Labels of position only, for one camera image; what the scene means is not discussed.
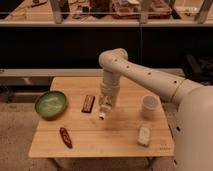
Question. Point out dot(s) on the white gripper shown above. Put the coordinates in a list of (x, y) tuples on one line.
[(110, 85)]

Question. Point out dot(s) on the background shelf rail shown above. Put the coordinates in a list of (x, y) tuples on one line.
[(73, 72)]

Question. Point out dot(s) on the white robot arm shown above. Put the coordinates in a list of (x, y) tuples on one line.
[(194, 137)]

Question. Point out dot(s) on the white paper cup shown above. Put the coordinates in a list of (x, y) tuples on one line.
[(149, 105)]

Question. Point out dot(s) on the clear plastic bottle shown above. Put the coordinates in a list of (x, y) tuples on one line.
[(106, 104)]

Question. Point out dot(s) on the green bowl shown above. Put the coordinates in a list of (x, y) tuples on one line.
[(51, 104)]

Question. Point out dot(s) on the brown snack bar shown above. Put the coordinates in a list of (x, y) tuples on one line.
[(88, 104)]

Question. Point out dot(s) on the wooden table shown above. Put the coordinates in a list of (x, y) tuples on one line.
[(92, 137)]

